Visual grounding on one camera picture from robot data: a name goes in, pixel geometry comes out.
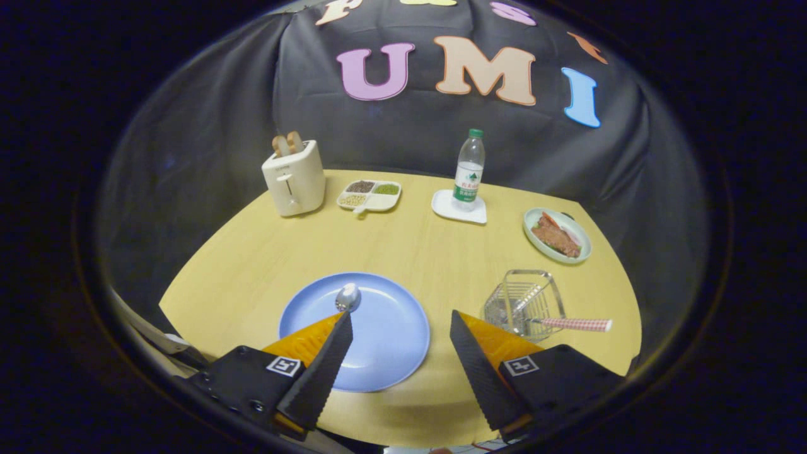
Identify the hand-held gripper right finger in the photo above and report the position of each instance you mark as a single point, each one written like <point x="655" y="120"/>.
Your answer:
<point x="479" y="372"/>

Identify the clear water bottle green cap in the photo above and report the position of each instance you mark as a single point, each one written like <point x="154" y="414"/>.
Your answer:
<point x="468" y="183"/>

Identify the green plate with meat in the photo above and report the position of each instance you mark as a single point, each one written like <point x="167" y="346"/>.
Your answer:
<point x="555" y="238"/>

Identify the white coaster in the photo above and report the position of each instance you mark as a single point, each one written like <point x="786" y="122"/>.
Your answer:
<point x="444" y="208"/>

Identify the white divided tray with beans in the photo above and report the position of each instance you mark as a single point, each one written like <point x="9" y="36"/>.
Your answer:
<point x="381" y="202"/>

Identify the toasted bread slice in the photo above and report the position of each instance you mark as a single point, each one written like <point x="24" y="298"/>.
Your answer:
<point x="281" y="146"/>
<point x="296" y="141"/>

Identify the blue plate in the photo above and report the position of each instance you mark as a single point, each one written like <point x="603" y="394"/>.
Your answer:
<point x="391" y="328"/>

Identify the cream white toaster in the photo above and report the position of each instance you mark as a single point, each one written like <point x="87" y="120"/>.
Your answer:
<point x="296" y="183"/>

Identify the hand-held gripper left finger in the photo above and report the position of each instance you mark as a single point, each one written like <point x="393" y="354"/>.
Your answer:
<point x="321" y="372"/>

